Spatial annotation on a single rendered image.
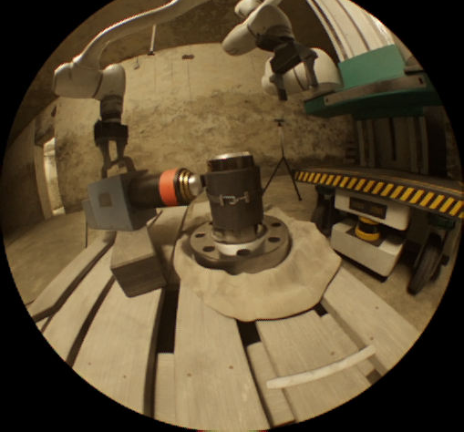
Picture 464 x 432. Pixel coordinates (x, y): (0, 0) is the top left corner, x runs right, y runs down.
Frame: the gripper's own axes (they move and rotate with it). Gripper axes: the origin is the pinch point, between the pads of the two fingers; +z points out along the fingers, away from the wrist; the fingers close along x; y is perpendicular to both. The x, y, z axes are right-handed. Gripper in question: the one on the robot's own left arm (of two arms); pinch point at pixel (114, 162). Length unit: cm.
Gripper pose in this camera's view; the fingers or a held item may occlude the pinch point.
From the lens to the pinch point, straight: 57.4
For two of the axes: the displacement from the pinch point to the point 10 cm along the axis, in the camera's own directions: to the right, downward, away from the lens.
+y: 9.8, -0.8, -1.6
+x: 1.3, -2.6, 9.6
